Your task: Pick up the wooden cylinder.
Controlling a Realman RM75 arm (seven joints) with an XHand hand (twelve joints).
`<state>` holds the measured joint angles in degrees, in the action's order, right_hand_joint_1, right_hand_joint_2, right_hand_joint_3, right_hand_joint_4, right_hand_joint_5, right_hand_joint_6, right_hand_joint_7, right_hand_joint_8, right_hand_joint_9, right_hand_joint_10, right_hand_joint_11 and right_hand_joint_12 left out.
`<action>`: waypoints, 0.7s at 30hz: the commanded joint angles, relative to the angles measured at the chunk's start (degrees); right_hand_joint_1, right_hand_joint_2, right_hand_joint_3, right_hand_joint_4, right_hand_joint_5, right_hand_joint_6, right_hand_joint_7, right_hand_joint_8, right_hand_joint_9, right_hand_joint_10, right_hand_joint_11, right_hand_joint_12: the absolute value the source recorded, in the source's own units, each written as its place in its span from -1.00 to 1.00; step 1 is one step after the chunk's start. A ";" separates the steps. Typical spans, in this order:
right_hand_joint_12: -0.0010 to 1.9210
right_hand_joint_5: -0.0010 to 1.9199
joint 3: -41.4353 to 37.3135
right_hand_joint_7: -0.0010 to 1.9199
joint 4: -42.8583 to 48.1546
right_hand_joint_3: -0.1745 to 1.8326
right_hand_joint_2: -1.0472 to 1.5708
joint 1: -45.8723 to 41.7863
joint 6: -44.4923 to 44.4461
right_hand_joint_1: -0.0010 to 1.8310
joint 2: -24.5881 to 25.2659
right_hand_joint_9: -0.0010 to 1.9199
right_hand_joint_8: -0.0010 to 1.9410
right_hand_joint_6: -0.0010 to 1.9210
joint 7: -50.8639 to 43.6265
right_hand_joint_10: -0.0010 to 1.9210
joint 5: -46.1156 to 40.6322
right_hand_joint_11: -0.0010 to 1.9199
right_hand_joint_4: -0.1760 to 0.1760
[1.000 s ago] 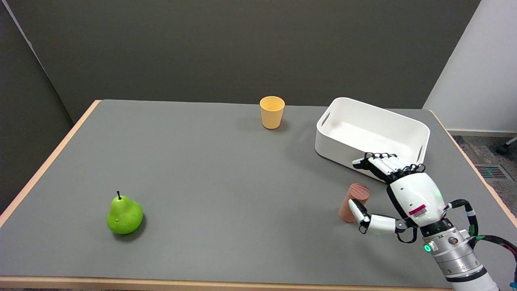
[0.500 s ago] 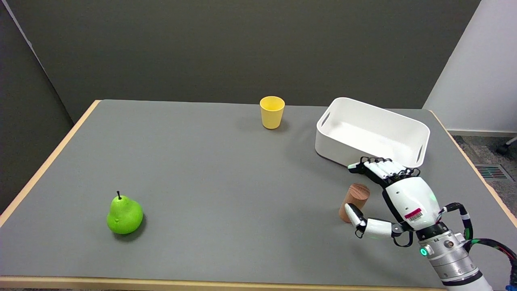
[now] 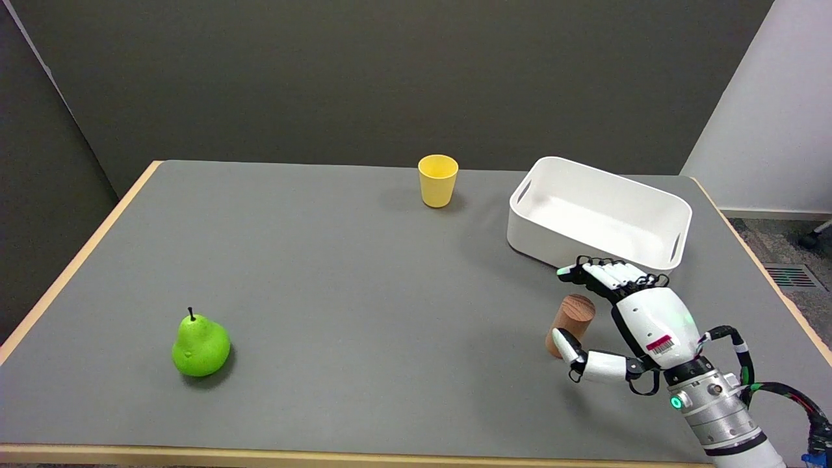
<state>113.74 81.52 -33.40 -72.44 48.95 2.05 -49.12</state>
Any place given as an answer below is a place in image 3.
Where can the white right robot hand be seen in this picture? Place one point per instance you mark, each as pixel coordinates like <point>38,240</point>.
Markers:
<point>650,331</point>

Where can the wooden cylinder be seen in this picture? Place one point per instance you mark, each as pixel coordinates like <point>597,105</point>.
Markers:
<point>572,318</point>

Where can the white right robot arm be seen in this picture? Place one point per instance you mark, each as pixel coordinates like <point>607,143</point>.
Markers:
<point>721,416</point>

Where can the white plastic bin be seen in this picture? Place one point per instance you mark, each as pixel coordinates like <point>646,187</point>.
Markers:
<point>595,214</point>

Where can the floor vent grille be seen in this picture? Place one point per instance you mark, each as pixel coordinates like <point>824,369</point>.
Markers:
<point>790,275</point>

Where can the black caster wheel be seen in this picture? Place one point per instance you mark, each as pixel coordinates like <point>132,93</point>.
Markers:
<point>810,239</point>

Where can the yellow plastic cup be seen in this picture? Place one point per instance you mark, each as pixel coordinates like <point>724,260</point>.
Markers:
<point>437,180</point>

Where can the green toy pear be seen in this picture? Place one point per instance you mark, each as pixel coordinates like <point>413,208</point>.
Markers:
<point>199,346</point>

